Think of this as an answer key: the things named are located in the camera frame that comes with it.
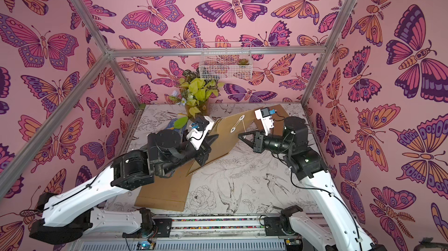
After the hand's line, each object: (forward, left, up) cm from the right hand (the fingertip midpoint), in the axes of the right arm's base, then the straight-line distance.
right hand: (241, 135), depth 61 cm
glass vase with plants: (+38, +24, -14) cm, 47 cm away
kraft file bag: (-9, +33, -35) cm, 49 cm away
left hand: (-3, +8, +5) cm, 10 cm away
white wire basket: (+51, +5, -2) cm, 51 cm away
